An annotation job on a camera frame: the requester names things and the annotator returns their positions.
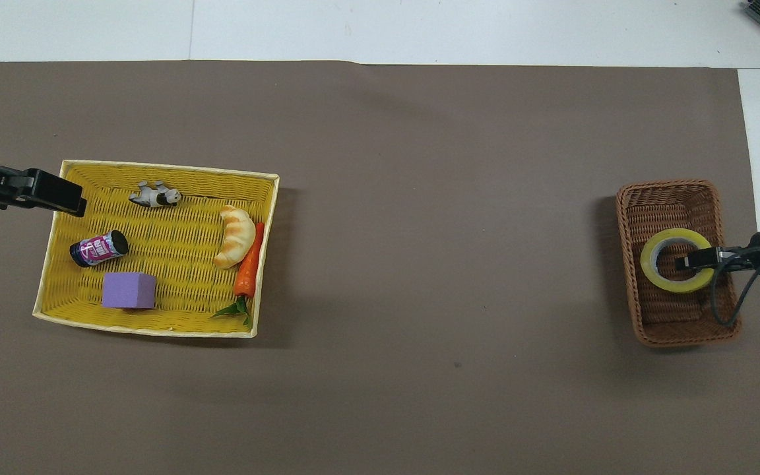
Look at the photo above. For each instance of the yellow tape roll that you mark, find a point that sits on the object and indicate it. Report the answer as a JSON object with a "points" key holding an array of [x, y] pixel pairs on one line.
{"points": [[650, 270]]}

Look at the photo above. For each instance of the brown wicker basket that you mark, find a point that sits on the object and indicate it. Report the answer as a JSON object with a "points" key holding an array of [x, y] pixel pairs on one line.
{"points": [[673, 310]]}

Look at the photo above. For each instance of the yellow woven basket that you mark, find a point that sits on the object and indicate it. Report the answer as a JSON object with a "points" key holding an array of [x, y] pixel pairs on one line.
{"points": [[175, 231]]}

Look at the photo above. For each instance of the purple drink can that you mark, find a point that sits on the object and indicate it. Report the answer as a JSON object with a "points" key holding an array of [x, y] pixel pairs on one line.
{"points": [[97, 249]]}

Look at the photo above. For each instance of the black and white cow toy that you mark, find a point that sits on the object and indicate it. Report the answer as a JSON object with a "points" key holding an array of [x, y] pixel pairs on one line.
{"points": [[154, 196]]}

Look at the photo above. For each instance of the purple foam block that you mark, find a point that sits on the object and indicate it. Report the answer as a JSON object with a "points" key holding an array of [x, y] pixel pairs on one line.
{"points": [[129, 290]]}

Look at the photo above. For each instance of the toy croissant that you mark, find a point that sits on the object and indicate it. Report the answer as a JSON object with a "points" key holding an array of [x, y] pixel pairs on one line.
{"points": [[236, 234]]}

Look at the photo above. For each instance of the toy carrot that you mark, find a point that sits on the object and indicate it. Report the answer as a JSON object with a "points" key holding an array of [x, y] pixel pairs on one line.
{"points": [[248, 270]]}

